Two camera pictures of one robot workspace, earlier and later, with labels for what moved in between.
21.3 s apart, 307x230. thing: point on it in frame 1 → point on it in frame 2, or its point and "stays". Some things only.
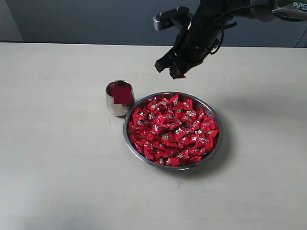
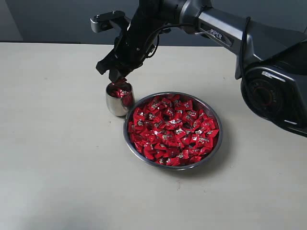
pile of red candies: [170, 131] stays
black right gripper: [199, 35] → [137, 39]
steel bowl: [174, 130] stays
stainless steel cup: [120, 97] stays
